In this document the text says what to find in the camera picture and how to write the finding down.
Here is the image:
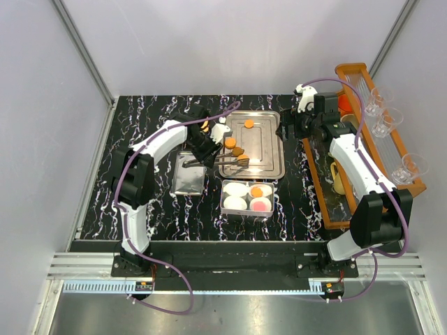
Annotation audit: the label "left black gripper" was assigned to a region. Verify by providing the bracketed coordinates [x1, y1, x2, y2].
[186, 131, 223, 169]

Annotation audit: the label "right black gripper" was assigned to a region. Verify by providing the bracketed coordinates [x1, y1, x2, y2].
[275, 105, 321, 142]

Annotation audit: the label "metal serving tongs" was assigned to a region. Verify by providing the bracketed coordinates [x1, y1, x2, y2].
[182, 158, 250, 168]

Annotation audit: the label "golden round biscuit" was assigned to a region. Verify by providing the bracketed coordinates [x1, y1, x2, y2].
[237, 154, 249, 161]
[224, 137, 237, 149]

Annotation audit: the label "golden flower-shaped biscuit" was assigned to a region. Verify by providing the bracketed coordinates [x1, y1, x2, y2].
[251, 187, 263, 198]

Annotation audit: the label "pink round cookie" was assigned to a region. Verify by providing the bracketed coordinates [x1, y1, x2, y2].
[251, 200, 268, 211]

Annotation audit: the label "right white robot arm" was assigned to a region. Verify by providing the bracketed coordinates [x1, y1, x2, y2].
[276, 85, 413, 277]

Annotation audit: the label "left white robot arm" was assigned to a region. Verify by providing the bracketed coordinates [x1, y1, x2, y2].
[110, 105, 231, 276]

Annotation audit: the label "yellow plate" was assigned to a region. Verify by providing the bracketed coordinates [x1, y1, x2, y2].
[200, 121, 210, 133]

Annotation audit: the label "large steel baking tray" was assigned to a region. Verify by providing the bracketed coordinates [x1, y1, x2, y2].
[219, 110, 285, 180]

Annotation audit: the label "orange round cookie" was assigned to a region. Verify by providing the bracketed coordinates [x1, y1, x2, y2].
[244, 119, 254, 128]

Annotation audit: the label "white paper cupcake liner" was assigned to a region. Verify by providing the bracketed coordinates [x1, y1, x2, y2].
[249, 184, 273, 198]
[223, 182, 248, 198]
[223, 195, 247, 211]
[249, 197, 272, 212]

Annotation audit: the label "orange cup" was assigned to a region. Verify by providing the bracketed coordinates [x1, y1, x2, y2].
[338, 94, 352, 115]

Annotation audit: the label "lilac cookie tin box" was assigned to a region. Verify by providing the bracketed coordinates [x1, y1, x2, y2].
[220, 179, 274, 218]

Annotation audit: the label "yellow mug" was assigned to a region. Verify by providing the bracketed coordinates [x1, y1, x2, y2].
[330, 161, 346, 195]

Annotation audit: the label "wooden shelf rack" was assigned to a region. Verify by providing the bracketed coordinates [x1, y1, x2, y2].
[303, 63, 407, 230]

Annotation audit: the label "clear glass cup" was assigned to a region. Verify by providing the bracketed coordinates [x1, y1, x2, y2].
[391, 153, 429, 185]
[372, 107, 404, 138]
[365, 87, 393, 117]

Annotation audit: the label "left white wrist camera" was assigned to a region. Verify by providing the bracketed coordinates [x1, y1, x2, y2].
[210, 121, 232, 144]

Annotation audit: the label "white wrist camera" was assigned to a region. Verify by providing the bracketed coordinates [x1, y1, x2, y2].
[295, 84, 317, 113]
[210, 121, 232, 144]

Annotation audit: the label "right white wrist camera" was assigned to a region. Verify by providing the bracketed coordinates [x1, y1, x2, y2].
[295, 84, 317, 113]

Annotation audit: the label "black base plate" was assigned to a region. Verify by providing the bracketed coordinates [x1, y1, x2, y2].
[111, 241, 358, 291]

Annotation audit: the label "aluminium frame rail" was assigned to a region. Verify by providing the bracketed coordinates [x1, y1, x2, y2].
[50, 0, 115, 106]

